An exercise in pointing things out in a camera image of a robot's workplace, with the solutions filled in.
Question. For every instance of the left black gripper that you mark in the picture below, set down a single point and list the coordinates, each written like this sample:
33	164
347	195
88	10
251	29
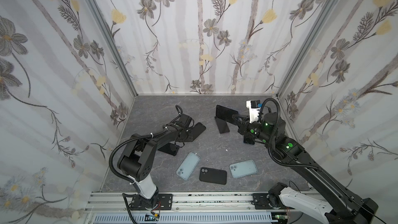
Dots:
189	139

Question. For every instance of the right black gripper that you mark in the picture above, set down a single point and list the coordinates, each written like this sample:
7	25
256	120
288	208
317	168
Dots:
238	121

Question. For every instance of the black phone case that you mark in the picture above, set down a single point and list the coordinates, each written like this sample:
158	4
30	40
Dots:
195	132
214	176

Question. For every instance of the black phone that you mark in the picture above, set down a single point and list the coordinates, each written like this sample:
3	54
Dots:
226	114
222	126
248	139
170	149

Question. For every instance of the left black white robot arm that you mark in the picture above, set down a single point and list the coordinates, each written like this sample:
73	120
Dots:
132	160

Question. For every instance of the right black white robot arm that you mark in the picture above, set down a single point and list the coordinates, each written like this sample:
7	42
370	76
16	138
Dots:
339	206

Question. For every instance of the pale blue phone left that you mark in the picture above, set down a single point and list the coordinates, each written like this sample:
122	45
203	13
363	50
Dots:
188	165

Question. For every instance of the pale blue phone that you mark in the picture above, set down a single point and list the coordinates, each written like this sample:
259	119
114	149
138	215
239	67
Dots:
242	169
188	165

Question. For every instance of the pale blue phone right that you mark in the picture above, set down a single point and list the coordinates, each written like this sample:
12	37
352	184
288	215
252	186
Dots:
242	169

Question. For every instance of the black phone case front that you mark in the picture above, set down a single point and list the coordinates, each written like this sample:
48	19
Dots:
214	176

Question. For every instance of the small green circuit board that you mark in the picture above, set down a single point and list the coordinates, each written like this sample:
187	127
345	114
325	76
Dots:
152	217

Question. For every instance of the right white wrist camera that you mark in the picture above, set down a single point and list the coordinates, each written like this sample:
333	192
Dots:
254	107

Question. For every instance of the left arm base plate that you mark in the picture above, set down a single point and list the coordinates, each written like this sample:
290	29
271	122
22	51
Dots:
161	202

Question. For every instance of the aluminium front rail frame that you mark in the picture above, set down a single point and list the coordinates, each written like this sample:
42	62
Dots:
109	208

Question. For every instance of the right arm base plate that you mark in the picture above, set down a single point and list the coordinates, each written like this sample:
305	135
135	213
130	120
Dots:
267	201

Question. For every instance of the white slotted cable duct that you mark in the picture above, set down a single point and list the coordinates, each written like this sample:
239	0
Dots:
210	218

